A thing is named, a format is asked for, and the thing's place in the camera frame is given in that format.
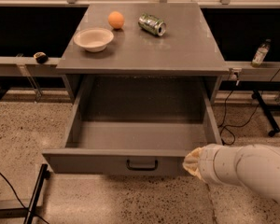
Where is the black top drawer handle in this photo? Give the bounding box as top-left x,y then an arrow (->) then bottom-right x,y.
126,160 -> 159,172

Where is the green soda can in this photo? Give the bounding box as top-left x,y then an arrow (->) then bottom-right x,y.
138,13 -> 166,36

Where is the grey rail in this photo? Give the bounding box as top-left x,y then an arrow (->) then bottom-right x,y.
222,62 -> 280,82
0,57 -> 60,77

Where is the grey top drawer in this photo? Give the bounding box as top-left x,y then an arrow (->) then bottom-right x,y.
43,76 -> 221,175

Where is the small black round object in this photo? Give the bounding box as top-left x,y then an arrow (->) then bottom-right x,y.
34,52 -> 49,64

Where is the black cable left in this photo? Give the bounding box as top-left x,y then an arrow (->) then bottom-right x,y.
0,163 -> 50,224

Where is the grey rail left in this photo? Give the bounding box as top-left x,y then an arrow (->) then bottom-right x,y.
0,57 -> 60,77

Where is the orange fruit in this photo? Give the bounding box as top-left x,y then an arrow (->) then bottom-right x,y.
108,11 -> 125,29

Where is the black caster leg right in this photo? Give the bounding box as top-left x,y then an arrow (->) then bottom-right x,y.
252,90 -> 280,137

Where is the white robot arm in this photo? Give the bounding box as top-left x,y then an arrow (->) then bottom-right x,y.
183,144 -> 280,205

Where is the black floor stand left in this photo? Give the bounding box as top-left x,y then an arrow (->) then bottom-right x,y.
0,164 -> 50,224

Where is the wall power outlet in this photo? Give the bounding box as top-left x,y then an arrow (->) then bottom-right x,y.
230,68 -> 242,86

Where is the white bowl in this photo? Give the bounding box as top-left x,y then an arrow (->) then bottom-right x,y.
74,28 -> 114,52

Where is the grey drawer cabinet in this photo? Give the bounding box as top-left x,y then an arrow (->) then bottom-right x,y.
57,3 -> 228,100

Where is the grey rail right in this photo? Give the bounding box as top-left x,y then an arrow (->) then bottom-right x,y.
222,62 -> 280,82

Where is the clear plastic bottle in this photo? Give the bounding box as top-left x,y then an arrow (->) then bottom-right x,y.
251,39 -> 271,67

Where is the black floor cable right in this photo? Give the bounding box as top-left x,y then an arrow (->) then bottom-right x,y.
217,62 -> 280,147

